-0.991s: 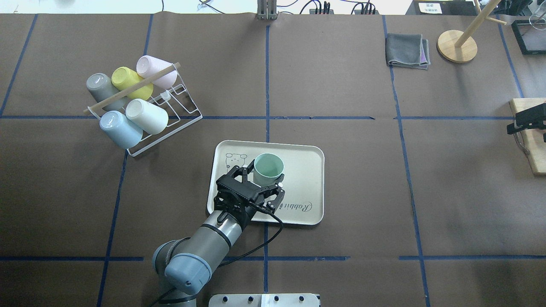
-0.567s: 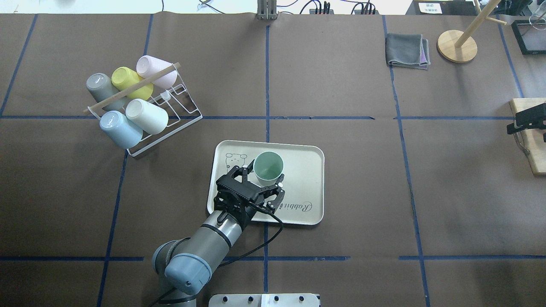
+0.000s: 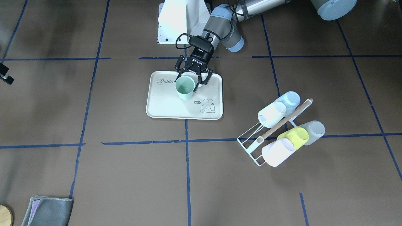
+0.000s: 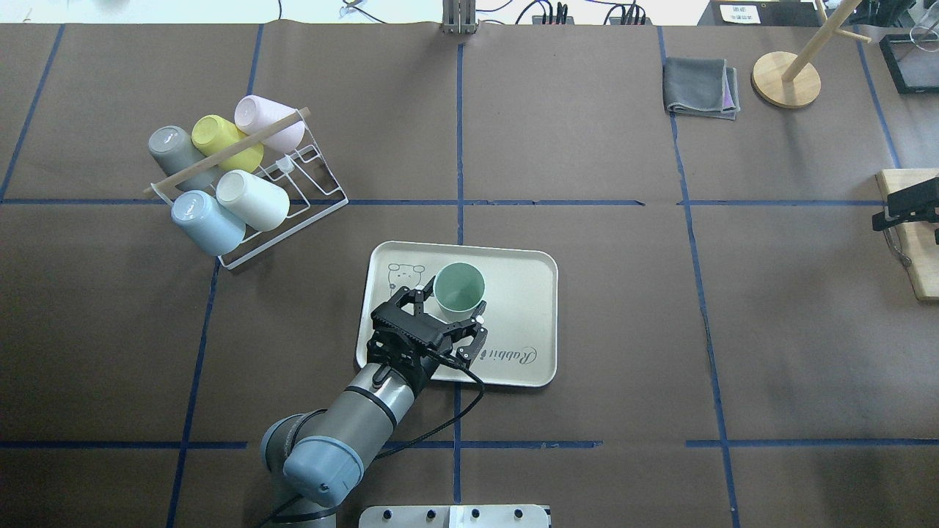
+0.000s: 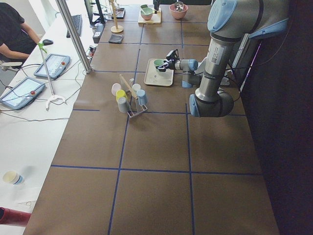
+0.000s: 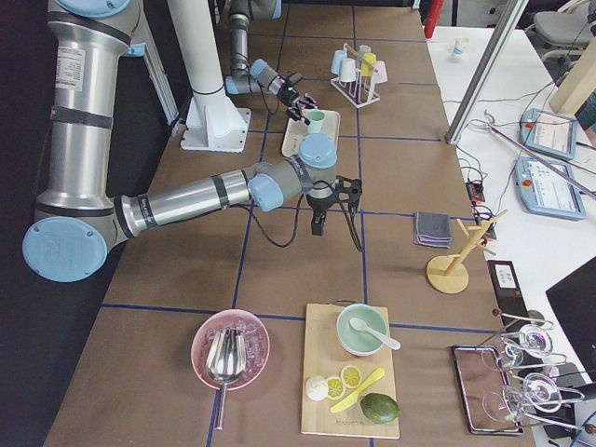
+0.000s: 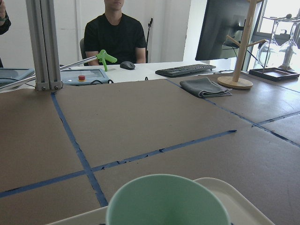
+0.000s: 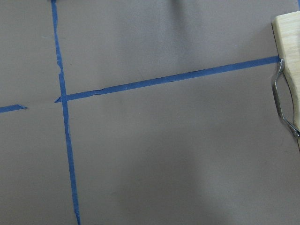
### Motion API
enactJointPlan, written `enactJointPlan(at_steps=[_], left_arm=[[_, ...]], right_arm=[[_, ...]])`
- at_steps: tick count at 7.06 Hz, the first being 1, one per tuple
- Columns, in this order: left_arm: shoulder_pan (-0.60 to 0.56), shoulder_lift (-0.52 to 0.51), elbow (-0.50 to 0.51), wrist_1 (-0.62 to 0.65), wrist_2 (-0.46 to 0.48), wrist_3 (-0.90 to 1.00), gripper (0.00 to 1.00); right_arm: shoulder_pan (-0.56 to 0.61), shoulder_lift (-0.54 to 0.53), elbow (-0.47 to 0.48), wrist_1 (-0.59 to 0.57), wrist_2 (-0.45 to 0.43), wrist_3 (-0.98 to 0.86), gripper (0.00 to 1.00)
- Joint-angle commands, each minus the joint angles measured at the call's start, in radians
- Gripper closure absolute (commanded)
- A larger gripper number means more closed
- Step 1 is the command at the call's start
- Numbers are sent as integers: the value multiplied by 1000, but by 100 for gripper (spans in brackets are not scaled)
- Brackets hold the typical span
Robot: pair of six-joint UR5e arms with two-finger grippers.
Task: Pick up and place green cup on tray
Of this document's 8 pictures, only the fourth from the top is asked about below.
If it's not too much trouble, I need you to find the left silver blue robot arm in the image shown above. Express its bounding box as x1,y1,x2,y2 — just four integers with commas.
262,284,489,527

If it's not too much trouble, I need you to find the blue cup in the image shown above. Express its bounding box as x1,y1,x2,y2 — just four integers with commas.
170,190,246,257

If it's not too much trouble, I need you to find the grey folded cloth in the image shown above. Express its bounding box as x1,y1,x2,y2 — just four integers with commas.
662,56,741,120

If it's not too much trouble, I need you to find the wooden cutting board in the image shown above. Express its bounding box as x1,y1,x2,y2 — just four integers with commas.
876,168,938,301

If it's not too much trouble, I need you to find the yellow cup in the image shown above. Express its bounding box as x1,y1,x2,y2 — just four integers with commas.
191,114,264,172

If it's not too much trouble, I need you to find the cream cup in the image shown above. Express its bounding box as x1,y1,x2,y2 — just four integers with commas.
216,169,291,232

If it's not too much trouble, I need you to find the wooden mug tree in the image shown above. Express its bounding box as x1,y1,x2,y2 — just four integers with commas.
750,1,872,109

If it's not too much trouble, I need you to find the black metal tray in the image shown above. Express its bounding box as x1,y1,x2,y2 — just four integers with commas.
879,34,938,94

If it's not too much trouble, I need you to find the white wire cup rack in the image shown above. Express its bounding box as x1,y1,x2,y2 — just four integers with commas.
147,95,348,268

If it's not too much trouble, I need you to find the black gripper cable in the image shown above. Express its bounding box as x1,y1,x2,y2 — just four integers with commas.
257,352,486,528

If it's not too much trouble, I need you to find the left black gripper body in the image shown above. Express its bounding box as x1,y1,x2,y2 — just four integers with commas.
366,296,448,397

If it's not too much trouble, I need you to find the black box with label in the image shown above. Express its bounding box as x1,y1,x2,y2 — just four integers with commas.
698,1,779,26

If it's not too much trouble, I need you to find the pink cup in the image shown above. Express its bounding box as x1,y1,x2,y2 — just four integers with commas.
234,95,305,154

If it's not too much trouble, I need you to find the green cup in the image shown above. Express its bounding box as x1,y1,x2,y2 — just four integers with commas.
433,262,486,322

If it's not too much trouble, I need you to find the aluminium frame post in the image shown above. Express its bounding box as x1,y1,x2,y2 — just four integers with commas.
442,0,478,34

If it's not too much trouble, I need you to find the beige rabbit tray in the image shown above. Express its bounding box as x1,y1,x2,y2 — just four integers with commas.
355,241,559,387

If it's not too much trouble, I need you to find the grey cup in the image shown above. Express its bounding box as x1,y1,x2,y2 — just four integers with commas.
148,125,224,191

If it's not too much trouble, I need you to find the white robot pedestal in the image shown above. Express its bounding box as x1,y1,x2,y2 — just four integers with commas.
359,504,552,527

